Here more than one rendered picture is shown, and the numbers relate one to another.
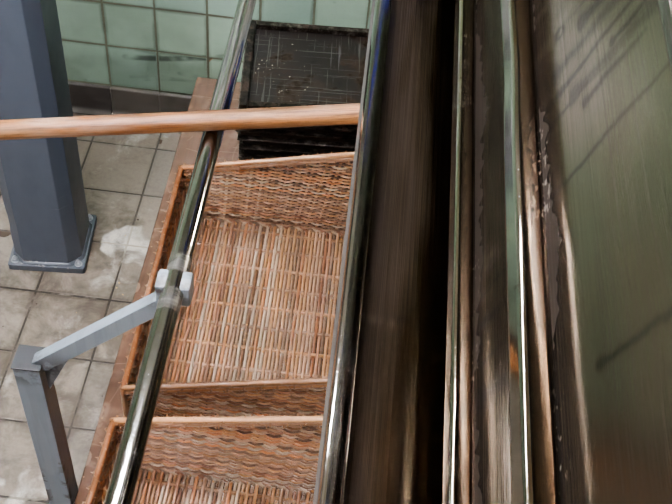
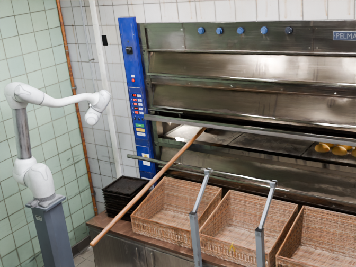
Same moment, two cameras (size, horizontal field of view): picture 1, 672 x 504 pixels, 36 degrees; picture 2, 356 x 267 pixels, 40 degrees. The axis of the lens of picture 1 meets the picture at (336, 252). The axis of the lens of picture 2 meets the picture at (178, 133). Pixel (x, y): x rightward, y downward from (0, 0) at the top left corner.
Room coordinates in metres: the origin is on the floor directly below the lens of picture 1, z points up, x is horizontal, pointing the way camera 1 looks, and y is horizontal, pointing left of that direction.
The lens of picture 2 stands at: (-0.83, 2.72, 2.53)
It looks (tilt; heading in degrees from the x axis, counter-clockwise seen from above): 20 degrees down; 307
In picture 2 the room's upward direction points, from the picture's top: 6 degrees counter-clockwise
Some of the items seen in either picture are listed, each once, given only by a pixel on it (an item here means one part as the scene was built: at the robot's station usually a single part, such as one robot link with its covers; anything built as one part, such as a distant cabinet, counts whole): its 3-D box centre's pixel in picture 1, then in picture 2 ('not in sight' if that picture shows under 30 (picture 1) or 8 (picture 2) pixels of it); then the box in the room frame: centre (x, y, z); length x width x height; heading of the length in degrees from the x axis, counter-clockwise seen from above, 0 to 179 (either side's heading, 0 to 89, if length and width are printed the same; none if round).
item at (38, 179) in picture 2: not in sight; (39, 179); (1.87, 0.78, 1.17); 0.18 x 0.16 x 0.22; 171
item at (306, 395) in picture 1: (278, 285); (177, 210); (1.22, 0.10, 0.72); 0.56 x 0.49 x 0.28; 0
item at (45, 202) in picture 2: not in sight; (42, 198); (1.86, 0.81, 1.03); 0.22 x 0.18 x 0.06; 94
